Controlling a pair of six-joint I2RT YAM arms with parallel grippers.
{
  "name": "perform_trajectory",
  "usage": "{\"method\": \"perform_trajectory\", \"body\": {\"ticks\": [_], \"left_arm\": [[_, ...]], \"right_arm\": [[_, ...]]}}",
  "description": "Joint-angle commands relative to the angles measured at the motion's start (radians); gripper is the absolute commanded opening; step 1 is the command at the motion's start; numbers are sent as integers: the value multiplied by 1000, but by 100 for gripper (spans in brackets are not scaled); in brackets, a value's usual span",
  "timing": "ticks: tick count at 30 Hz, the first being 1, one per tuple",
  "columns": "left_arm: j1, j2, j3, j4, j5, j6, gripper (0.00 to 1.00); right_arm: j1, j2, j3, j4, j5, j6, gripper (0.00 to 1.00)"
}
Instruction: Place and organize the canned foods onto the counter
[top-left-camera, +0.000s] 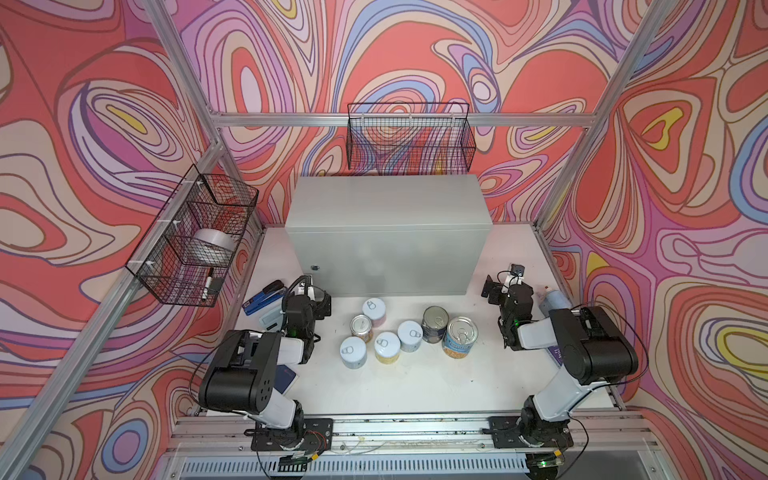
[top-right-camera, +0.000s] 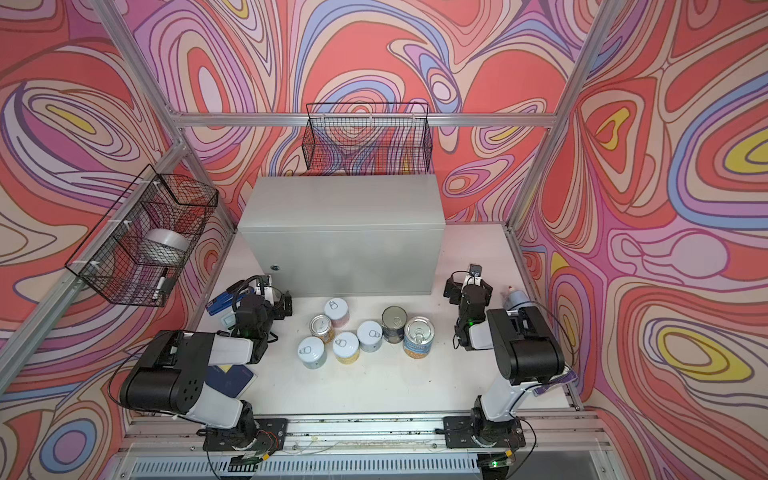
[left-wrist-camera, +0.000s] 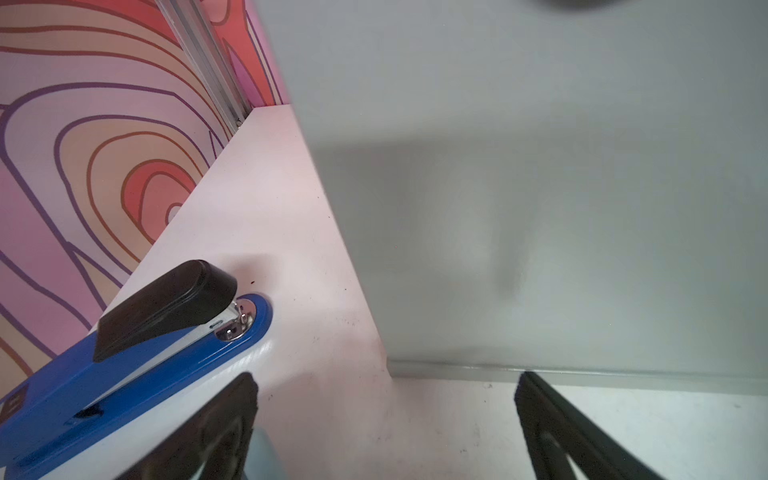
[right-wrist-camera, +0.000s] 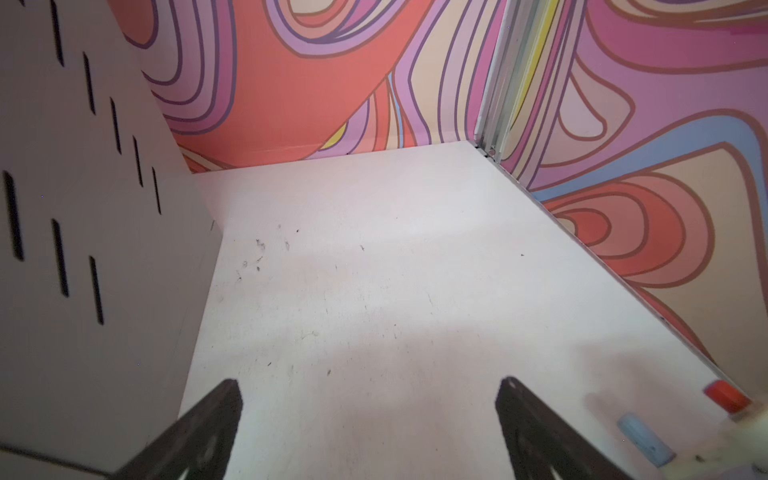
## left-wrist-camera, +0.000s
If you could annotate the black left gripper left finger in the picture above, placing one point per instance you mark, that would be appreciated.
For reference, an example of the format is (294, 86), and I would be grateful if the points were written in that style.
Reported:
(212, 444)

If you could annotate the aluminium frame post left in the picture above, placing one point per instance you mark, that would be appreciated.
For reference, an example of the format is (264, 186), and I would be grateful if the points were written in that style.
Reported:
(193, 30)

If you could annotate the blue black stapler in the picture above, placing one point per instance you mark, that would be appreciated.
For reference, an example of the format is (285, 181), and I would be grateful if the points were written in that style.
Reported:
(167, 335)

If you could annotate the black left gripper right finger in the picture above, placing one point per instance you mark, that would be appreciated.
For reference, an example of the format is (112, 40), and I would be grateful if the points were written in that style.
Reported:
(558, 436)

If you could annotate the grey metal cabinet box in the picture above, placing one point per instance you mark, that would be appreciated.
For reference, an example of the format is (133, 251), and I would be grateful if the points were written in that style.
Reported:
(577, 188)

